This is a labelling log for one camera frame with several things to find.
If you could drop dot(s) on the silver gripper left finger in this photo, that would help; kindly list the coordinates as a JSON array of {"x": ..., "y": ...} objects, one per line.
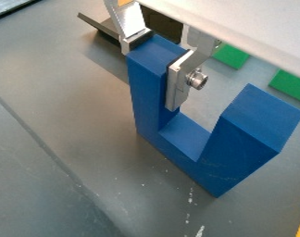
[{"x": 127, "y": 19}]

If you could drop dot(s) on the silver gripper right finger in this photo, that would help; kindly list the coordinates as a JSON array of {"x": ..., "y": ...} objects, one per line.
[{"x": 183, "y": 72}]

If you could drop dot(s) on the blue U-shaped block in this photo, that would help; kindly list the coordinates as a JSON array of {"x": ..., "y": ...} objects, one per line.
[{"x": 251, "y": 130}]

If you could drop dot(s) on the black block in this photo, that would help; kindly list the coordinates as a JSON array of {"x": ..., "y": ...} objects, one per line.
[{"x": 164, "y": 26}]

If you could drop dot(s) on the green U-shaped block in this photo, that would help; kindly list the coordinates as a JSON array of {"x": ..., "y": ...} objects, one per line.
[{"x": 283, "y": 81}]

